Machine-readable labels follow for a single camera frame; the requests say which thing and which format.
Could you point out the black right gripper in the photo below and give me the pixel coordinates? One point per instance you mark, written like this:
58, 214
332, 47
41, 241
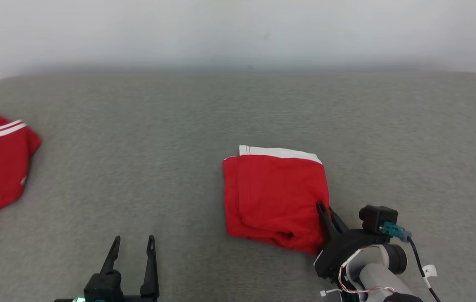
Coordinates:
345, 251

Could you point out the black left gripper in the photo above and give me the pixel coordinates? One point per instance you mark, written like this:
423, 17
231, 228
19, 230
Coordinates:
103, 287

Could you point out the red garment with white waistband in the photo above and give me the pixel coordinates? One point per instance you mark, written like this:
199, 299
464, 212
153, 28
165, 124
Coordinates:
271, 193

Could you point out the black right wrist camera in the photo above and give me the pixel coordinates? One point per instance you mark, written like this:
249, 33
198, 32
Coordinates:
376, 218

